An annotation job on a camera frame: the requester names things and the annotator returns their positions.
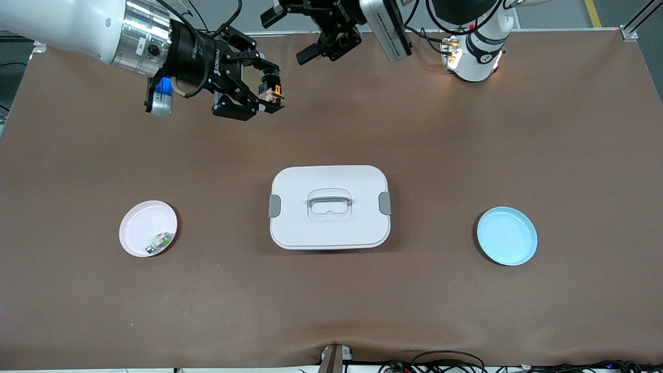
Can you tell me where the orange and black switch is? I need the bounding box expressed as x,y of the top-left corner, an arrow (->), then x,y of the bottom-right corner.
259,83 -> 285,113

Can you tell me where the white lidded storage box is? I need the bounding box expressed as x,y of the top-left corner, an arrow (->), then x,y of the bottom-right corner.
268,165 -> 393,251

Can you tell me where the pink round plate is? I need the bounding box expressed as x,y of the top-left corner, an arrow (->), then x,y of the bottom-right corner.
119,200 -> 178,258

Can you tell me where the brown table cover sheet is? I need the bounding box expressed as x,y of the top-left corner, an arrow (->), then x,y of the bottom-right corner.
0,28 -> 663,371

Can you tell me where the light blue round plate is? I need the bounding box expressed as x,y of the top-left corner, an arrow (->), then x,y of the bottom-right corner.
477,206 -> 538,267

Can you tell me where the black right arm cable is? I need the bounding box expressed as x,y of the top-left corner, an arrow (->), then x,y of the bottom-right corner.
155,0 -> 244,99

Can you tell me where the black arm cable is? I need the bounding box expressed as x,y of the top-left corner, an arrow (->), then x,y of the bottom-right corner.
155,0 -> 244,99
401,0 -> 513,37

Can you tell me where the black left base cable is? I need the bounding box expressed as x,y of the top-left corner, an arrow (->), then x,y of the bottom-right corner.
409,26 -> 456,55

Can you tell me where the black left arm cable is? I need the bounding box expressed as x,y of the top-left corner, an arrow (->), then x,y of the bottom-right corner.
401,0 -> 513,37

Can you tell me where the green and silver switch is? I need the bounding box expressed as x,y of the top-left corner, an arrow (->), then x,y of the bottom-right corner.
145,232 -> 175,255

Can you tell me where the aluminium table edge rail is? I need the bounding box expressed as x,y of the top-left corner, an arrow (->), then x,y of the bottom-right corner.
243,28 -> 635,40

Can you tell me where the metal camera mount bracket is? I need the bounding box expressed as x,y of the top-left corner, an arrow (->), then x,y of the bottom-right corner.
319,343 -> 354,373

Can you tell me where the aluminium frame profile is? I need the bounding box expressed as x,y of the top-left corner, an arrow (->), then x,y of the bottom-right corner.
621,0 -> 663,41

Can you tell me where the black cable loop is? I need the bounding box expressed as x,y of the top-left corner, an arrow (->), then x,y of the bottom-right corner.
412,351 -> 486,373

